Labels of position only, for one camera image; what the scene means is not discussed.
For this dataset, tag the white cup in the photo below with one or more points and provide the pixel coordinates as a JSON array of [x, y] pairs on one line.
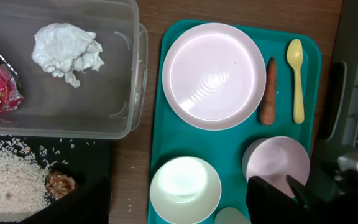
[[230, 215]]

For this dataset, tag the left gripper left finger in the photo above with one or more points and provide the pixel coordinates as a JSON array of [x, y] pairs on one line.
[[88, 204]]

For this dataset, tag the white napkin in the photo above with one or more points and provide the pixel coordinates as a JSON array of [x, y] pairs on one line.
[[62, 48]]

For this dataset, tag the pink bowl with rice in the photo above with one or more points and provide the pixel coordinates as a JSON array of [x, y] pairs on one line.
[[273, 159]]

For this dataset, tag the black tray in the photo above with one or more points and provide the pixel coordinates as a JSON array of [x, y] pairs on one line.
[[85, 160]]

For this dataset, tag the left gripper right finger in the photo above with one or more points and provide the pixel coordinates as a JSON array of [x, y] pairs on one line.
[[266, 204]]

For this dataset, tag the white bowl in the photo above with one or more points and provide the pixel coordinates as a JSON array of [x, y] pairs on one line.
[[185, 189]]

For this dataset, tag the spilled rice pile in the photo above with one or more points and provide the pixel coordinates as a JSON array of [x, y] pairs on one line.
[[22, 186]]

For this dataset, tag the teal serving tray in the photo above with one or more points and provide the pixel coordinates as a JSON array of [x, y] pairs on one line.
[[224, 149]]

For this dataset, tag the yellow plastic spoon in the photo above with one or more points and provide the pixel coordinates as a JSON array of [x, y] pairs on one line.
[[295, 60]]

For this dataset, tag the large white plate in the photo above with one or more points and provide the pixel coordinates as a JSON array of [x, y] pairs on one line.
[[214, 76]]

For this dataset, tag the brown carrot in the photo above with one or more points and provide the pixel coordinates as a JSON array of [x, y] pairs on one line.
[[268, 107]]

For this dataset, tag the clear plastic bin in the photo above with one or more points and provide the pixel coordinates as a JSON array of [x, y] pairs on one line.
[[108, 102]]

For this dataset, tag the brown food scrap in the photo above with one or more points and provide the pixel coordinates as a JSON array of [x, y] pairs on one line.
[[59, 184]]

